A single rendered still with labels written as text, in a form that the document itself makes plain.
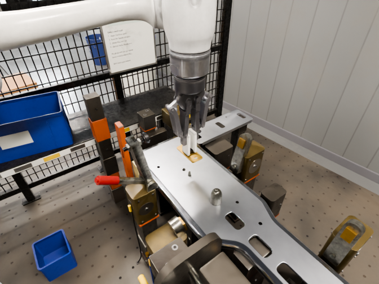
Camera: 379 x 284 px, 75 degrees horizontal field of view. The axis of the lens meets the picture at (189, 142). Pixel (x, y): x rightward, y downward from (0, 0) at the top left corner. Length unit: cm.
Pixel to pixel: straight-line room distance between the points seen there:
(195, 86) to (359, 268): 85
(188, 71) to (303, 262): 50
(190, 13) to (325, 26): 189
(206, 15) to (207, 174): 47
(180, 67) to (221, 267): 38
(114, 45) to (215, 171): 64
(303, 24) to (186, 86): 191
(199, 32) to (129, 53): 64
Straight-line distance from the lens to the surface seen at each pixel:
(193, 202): 72
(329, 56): 235
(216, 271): 42
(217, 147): 93
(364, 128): 245
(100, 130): 89
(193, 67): 54
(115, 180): 63
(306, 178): 131
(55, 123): 90
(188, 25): 51
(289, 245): 69
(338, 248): 70
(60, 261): 97
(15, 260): 114
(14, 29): 58
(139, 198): 68
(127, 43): 111
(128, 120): 101
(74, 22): 61
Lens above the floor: 157
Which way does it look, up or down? 38 degrees down
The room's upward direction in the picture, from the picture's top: straight up
